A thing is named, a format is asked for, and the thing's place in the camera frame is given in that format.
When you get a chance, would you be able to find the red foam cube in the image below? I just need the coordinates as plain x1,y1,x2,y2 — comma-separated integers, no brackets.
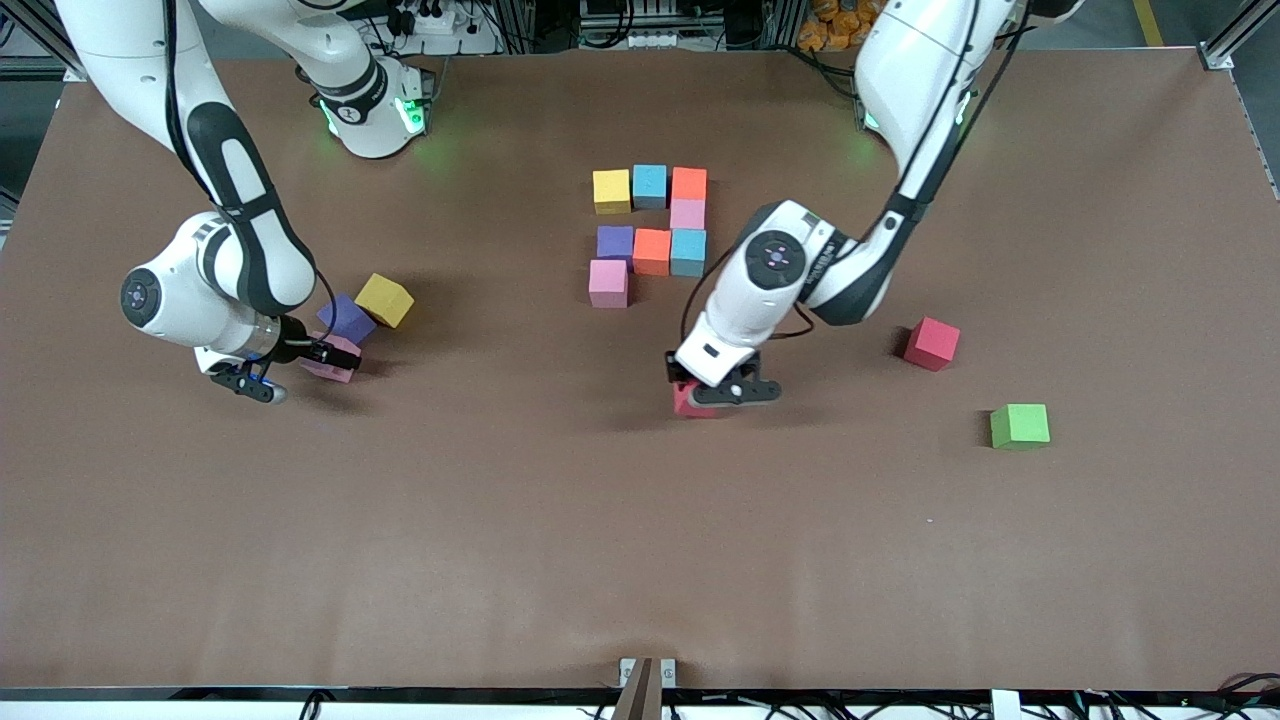
904,317,961,372
672,380,721,420

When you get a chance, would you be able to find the yellow foam cube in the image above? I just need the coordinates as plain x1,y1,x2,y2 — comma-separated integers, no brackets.
592,169,633,216
354,273,415,329

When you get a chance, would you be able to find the green foam cube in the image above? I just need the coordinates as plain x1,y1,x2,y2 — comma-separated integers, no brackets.
990,403,1051,450

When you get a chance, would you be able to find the white power strip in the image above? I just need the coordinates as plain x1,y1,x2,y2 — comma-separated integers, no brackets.
395,0,473,39

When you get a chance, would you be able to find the pile of orange fruit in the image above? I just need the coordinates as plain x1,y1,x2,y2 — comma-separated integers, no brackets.
797,0,881,51

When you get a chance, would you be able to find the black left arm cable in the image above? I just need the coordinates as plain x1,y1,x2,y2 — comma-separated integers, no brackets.
680,262,816,343

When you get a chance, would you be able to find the metal table edge bracket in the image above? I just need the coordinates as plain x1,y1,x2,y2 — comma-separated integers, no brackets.
619,657,677,689

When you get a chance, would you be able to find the brown post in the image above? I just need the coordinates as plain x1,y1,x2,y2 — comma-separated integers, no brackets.
611,657,664,720

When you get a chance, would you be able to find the aluminium frame profile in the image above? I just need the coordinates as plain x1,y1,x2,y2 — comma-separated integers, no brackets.
1198,0,1280,73
0,0,151,81

